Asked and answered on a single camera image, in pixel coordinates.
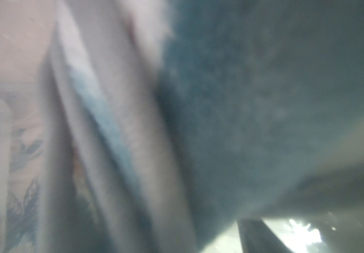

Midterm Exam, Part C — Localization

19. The teal bear print blanket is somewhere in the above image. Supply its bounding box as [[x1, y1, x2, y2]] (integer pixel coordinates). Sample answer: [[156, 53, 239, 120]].
[[37, 1, 364, 253]]

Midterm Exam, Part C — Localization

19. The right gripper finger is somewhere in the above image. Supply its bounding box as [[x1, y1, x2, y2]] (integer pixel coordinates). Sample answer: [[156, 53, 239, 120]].
[[237, 219, 292, 253]]

